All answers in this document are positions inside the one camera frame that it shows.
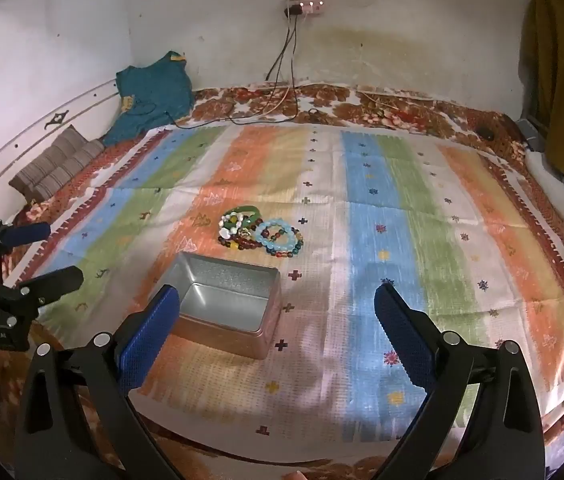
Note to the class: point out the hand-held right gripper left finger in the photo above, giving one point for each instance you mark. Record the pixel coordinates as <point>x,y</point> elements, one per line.
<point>149,340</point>

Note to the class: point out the green bangle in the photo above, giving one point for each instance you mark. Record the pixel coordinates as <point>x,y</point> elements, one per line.
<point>249,208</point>

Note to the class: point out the white bolster pillow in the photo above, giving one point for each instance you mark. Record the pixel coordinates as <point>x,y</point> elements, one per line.
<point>557,190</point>

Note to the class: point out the rectangular metal tin box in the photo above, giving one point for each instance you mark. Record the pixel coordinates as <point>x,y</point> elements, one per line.
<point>221,305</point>

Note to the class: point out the mustard yellow hanging cloth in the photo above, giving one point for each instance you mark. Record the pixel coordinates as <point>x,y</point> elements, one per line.
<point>562,60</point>

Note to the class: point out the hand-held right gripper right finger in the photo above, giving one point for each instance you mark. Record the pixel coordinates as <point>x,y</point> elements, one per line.
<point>407,340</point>

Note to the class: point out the brown striped pillow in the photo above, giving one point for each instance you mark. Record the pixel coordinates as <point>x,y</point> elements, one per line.
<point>56,160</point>

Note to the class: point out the pink power strip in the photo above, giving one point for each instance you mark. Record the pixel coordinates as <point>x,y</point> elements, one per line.
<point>309,6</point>

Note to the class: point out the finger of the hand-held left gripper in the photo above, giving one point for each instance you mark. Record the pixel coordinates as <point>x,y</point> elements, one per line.
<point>26,233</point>
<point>56,280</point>

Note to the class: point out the colourful striped mat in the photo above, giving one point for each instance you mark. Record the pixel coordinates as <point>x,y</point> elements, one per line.
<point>362,210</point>

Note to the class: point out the white bed headboard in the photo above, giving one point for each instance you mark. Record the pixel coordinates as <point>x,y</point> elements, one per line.
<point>21,135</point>

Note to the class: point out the teal garment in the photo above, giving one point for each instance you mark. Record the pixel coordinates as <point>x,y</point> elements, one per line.
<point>151,90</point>

